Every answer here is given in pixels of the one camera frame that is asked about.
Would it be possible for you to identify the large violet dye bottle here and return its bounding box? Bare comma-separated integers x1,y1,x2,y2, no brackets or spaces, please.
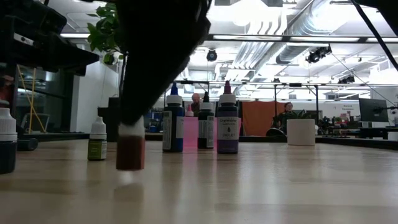
216,80,239,155

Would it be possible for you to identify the yellow extension cable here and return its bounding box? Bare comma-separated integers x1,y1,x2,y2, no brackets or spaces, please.
16,64,47,134
28,67,36,135

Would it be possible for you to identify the large blue-capped dye bottle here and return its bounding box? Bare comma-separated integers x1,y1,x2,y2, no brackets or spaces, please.
162,82,185,153

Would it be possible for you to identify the long black light rail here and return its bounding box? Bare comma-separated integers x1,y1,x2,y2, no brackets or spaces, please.
60,32,398,44

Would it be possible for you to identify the black office desk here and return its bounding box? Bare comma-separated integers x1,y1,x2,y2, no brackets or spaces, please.
326,126,398,150

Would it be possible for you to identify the small dark dye bottle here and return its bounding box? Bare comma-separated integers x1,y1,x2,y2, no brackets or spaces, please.
17,138,39,152
0,107,18,174

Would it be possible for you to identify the silver ventilation duct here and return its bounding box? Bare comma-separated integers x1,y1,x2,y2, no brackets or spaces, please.
275,0,352,65

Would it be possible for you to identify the person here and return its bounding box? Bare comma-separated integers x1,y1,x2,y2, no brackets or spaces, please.
273,101,299,134
190,92,203,118

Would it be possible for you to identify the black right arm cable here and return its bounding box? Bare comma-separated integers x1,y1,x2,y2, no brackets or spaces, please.
350,0,398,71

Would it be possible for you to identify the large black-capped dye bottle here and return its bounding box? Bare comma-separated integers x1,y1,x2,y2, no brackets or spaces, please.
197,91,215,149

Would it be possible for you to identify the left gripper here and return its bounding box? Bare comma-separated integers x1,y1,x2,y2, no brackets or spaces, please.
0,0,101,77

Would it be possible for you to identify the leafy tree in black pot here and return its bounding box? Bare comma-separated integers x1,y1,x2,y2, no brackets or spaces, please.
86,1,125,143

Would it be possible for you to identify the black computer monitor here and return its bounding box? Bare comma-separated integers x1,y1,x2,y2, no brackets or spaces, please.
359,98,389,123

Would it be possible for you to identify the pink plastic tray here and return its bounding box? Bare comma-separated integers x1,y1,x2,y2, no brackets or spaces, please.
182,116,242,153

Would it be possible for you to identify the black metal stand frame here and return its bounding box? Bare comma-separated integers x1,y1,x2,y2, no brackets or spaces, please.
273,82,320,128

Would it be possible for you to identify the small orange dye bottle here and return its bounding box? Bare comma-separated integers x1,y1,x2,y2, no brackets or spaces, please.
115,117,146,171

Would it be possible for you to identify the orange partition screen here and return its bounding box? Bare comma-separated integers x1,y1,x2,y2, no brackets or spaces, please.
241,101,292,137

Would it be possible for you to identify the dark glass partition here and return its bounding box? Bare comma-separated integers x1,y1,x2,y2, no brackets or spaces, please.
0,62,75,135

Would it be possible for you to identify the black ceiling spotlight cluster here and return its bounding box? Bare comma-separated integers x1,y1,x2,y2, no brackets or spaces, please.
337,74,356,85
305,45,333,65

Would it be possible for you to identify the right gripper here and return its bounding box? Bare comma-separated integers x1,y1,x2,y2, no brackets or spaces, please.
115,0,214,126

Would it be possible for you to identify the succulent in white pot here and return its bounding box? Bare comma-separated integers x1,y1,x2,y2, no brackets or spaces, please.
286,109,317,147

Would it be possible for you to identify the small green dye bottle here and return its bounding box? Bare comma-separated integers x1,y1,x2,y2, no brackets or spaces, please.
87,116,108,162

